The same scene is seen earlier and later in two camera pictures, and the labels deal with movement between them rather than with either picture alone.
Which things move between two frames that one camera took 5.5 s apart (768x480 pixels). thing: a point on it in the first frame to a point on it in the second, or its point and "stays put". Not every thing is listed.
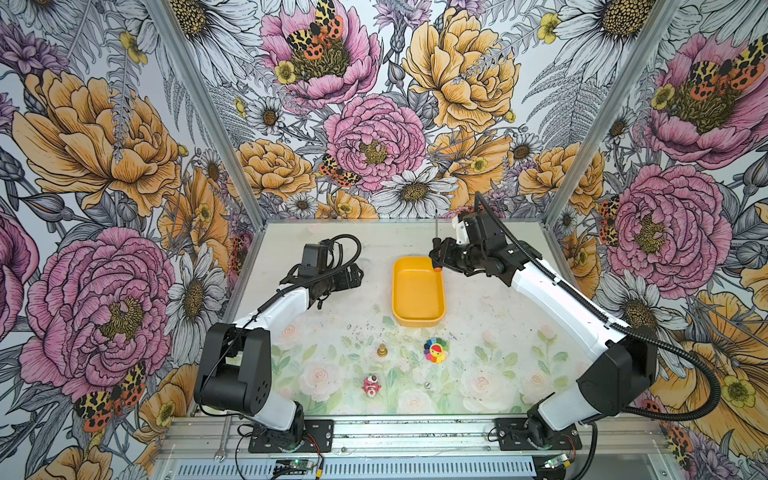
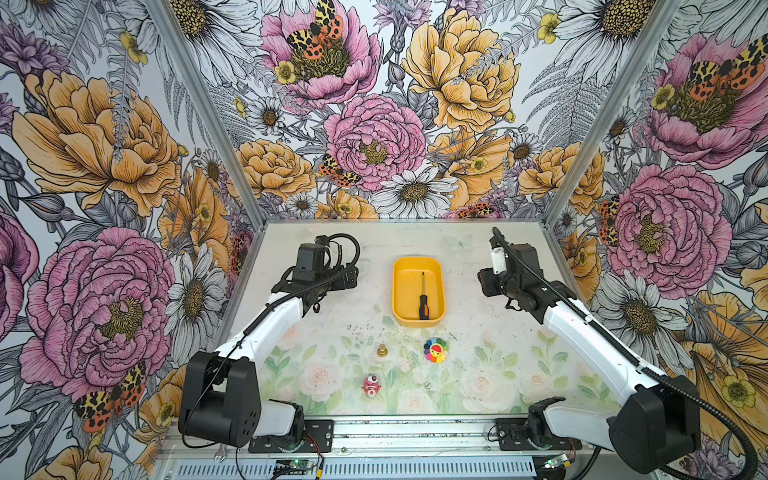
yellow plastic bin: (418, 292) stays put
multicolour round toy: (436, 350) stays put
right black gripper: (447, 247) to (486, 282)
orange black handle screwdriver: (436, 244) to (424, 313)
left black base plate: (317, 437) stays put
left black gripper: (355, 279) stays put
